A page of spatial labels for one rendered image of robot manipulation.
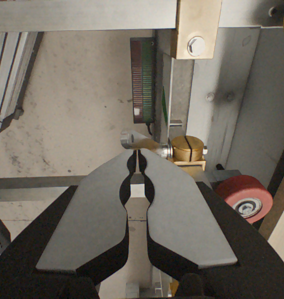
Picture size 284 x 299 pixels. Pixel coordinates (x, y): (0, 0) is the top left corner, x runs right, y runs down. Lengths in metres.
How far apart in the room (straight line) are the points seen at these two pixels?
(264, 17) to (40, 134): 1.26
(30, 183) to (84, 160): 1.02
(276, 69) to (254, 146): 0.17
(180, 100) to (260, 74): 0.19
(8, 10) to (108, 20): 0.12
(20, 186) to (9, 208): 1.56
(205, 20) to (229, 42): 0.25
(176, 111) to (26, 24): 0.30
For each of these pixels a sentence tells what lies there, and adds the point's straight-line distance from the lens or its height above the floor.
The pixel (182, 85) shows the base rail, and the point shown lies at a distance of 0.42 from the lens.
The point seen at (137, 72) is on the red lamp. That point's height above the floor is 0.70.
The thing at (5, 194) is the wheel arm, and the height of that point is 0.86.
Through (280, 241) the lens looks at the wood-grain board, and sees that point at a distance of 0.46.
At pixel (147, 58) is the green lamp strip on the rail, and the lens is 0.40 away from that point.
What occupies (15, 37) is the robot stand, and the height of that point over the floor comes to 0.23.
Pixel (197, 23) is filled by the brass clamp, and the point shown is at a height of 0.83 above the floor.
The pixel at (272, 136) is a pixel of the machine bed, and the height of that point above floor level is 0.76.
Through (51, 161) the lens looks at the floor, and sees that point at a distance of 1.46.
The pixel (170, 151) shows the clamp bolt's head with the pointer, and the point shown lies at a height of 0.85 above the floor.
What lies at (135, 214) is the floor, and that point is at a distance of 1.71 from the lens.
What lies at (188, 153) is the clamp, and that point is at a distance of 0.28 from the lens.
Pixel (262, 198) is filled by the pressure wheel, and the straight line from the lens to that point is 0.34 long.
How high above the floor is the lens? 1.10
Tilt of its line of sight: 59 degrees down
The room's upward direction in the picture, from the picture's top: 177 degrees clockwise
